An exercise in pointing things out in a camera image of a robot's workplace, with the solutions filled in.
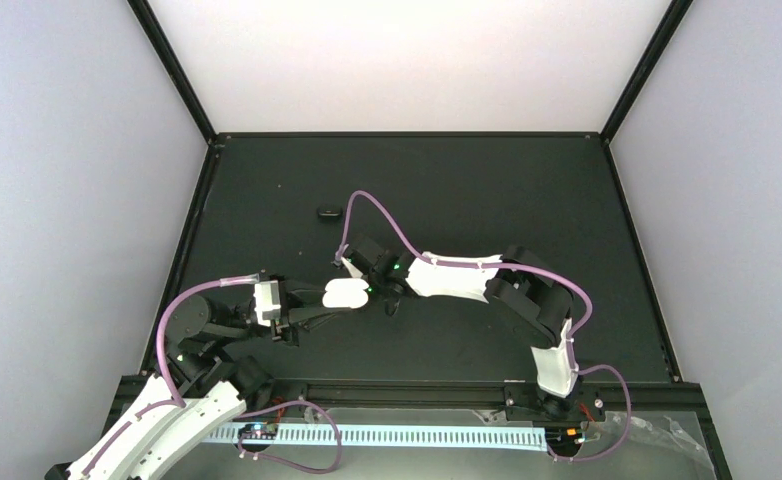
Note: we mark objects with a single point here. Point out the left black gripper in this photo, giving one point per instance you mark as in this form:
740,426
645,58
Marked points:
293,315

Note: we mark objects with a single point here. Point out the white oval case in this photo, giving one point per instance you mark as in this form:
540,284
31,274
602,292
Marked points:
350,293

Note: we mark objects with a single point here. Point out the black earbud charging case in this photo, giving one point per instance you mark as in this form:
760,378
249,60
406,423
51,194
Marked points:
329,213

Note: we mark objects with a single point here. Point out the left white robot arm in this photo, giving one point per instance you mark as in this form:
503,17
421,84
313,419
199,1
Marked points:
196,386

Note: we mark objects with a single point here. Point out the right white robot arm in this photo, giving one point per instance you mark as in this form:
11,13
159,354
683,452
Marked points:
537,307

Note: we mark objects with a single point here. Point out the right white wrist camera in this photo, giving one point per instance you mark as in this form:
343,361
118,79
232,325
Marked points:
352,270

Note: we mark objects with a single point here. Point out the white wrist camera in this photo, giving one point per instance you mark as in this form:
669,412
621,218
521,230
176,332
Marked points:
352,270
266,302

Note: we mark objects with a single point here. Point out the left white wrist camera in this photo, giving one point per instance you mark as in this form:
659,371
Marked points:
266,302

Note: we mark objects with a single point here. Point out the light blue slotted cable duct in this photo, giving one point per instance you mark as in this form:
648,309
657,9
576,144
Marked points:
524,438

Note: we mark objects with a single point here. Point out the left back frame post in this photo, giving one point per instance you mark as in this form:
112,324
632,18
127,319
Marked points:
149,23

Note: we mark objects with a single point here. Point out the frame post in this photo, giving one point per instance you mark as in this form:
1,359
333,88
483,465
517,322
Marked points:
650,57
149,23

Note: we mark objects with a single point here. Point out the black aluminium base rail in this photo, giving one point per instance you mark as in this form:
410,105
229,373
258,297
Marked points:
520,401

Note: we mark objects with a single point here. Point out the right back frame post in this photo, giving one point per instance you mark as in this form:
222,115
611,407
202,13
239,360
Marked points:
650,57

